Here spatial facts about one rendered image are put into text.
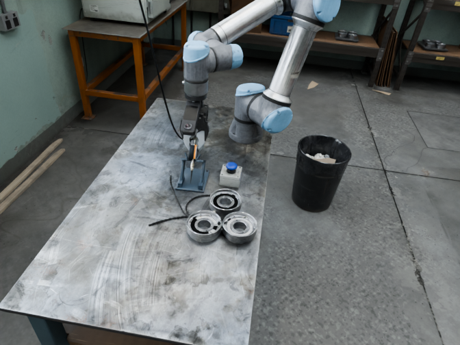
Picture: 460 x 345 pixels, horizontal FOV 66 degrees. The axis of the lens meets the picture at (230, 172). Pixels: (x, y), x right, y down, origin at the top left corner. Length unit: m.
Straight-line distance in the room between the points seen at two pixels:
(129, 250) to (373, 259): 1.59
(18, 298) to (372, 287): 1.69
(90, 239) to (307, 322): 1.18
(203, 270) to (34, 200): 1.78
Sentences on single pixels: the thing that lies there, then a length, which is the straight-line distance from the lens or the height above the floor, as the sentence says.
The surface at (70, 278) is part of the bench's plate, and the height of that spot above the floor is 0.80.
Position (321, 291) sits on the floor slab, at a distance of 2.03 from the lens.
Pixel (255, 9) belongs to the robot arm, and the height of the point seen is 1.32.
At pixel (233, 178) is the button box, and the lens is 1.23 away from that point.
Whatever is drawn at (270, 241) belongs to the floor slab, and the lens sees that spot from 2.18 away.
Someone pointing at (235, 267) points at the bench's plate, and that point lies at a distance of 1.01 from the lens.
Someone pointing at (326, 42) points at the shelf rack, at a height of 0.45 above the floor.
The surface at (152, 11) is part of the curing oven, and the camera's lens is 3.10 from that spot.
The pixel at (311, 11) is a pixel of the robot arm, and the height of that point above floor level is 1.34.
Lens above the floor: 1.59
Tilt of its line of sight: 37 degrees down
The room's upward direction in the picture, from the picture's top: 5 degrees clockwise
